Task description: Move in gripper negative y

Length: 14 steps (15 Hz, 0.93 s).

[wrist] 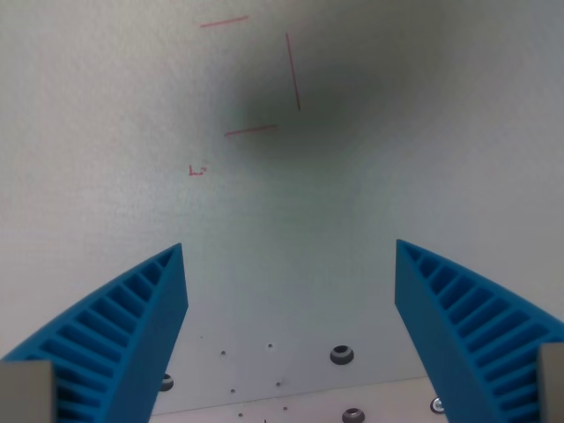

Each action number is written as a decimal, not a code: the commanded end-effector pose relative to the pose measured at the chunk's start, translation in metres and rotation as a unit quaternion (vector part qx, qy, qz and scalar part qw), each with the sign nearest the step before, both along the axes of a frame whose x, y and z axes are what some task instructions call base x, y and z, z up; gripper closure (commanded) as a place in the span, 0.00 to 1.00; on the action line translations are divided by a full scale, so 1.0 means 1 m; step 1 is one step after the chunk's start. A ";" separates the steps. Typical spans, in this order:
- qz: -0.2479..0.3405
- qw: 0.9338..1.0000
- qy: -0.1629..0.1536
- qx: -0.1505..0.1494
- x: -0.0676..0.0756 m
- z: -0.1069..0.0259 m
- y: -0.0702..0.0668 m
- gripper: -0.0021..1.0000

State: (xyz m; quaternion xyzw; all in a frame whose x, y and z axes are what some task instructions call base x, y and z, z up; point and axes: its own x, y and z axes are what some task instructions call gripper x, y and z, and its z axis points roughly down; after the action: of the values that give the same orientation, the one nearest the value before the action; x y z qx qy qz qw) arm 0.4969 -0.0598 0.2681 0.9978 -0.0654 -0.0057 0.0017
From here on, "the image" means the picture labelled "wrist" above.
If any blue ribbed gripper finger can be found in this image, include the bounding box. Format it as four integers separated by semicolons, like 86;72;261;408
395;239;564;423
0;242;189;423

